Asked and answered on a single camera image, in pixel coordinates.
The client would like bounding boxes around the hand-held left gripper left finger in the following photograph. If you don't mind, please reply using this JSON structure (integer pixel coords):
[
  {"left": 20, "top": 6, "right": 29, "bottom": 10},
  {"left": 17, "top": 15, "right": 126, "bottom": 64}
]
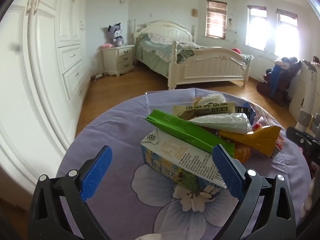
[{"left": 29, "top": 145, "right": 113, "bottom": 240}]

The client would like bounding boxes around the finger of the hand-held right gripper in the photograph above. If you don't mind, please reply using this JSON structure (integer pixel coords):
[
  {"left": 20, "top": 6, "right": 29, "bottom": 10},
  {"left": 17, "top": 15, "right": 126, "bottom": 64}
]
[{"left": 286, "top": 127, "right": 320, "bottom": 155}]

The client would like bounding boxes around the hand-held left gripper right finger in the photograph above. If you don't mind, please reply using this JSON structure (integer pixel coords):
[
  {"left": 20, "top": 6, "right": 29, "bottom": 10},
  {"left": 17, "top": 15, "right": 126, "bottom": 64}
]
[{"left": 212, "top": 144, "right": 297, "bottom": 240}]

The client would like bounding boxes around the blue plastic packet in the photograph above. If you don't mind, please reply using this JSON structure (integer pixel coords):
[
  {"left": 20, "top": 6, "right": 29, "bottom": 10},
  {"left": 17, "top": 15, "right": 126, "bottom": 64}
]
[{"left": 244, "top": 102, "right": 257, "bottom": 127}]

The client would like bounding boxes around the printed milk carton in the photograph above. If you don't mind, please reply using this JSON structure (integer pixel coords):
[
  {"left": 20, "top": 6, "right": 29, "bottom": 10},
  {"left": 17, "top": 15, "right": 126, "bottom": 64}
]
[{"left": 141, "top": 129, "right": 227, "bottom": 200}]

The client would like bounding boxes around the green cardboard box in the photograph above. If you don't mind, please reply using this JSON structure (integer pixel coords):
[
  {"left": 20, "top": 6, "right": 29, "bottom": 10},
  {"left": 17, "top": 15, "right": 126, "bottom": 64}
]
[{"left": 146, "top": 109, "right": 235, "bottom": 158}]

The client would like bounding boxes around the person's right hand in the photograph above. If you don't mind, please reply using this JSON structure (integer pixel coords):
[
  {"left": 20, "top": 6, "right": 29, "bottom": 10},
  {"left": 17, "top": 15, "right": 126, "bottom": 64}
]
[{"left": 301, "top": 179, "right": 320, "bottom": 218}]

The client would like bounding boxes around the orange wrapper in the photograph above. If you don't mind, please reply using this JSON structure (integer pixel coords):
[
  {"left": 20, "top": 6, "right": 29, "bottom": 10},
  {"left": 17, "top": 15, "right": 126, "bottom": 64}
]
[{"left": 233, "top": 142, "right": 251, "bottom": 163}]

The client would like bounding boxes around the yellow snack packet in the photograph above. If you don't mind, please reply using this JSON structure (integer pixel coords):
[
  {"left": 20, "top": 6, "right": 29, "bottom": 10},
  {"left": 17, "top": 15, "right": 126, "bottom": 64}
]
[{"left": 217, "top": 125, "right": 282, "bottom": 158}]

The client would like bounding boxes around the white cabinet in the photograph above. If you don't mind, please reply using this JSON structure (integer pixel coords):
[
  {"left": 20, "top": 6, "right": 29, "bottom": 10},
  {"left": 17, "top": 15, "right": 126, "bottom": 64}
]
[{"left": 289, "top": 64, "right": 320, "bottom": 122}]

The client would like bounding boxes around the purple floral tablecloth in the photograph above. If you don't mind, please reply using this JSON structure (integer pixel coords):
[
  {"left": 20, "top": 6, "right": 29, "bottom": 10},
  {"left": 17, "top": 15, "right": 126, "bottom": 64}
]
[{"left": 56, "top": 87, "right": 313, "bottom": 240}]

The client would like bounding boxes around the white plastic wrapper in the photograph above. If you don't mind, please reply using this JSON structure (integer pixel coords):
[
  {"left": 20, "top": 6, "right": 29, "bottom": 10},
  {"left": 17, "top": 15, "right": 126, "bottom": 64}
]
[{"left": 189, "top": 112, "right": 253, "bottom": 135}]

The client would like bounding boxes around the dark red armchair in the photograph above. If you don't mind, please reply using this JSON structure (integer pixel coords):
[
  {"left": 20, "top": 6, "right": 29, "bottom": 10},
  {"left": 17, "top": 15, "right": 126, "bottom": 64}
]
[{"left": 257, "top": 62, "right": 302, "bottom": 107}]

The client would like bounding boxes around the blue cloth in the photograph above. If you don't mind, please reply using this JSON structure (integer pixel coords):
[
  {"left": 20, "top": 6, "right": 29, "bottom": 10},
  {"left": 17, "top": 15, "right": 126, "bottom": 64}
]
[{"left": 271, "top": 65, "right": 285, "bottom": 98}]

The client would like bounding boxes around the beige printed packet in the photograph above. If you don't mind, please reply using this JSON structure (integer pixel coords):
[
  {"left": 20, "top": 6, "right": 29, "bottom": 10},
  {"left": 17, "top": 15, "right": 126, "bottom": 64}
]
[{"left": 172, "top": 102, "right": 235, "bottom": 118}]

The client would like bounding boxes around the pile of clothes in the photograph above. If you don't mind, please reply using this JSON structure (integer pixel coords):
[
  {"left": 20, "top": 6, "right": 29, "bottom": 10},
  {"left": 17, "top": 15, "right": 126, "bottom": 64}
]
[{"left": 274, "top": 57, "right": 299, "bottom": 68}]

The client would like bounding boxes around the white crumpled tissue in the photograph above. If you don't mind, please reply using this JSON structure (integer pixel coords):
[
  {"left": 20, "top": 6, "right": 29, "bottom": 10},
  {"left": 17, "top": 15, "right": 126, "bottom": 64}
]
[{"left": 197, "top": 94, "right": 227, "bottom": 106}]

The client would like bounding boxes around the bright window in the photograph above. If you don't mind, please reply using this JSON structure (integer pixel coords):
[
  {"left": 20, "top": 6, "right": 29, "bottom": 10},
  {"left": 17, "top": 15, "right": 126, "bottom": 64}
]
[
  {"left": 274, "top": 9, "right": 299, "bottom": 57},
  {"left": 246, "top": 5, "right": 268, "bottom": 51}
]

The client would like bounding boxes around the cream wooden bed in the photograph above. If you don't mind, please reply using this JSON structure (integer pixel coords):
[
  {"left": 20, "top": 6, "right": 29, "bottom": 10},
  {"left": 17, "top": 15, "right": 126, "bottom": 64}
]
[{"left": 132, "top": 19, "right": 252, "bottom": 90}]

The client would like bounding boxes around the cream nightstand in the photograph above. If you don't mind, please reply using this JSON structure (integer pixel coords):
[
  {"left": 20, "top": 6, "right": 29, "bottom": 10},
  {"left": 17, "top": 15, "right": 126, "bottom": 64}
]
[{"left": 102, "top": 45, "right": 135, "bottom": 77}]

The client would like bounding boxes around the white wardrobe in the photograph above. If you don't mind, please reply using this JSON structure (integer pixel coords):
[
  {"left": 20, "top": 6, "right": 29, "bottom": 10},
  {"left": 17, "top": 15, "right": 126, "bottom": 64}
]
[{"left": 0, "top": 0, "right": 91, "bottom": 198}]

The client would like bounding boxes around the green quilt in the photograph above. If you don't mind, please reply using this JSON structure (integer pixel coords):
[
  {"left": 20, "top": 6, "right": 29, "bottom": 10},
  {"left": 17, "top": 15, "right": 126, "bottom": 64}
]
[{"left": 175, "top": 41, "right": 203, "bottom": 64}]

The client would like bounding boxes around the purple plush toy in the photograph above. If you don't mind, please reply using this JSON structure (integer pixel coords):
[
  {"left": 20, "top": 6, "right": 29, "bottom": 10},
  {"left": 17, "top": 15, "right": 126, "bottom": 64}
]
[{"left": 107, "top": 23, "right": 125, "bottom": 47}]

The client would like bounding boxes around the window with brown blind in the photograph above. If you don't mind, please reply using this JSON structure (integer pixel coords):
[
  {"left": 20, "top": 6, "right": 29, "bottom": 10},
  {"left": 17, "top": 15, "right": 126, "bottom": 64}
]
[{"left": 206, "top": 0, "right": 228, "bottom": 39}]

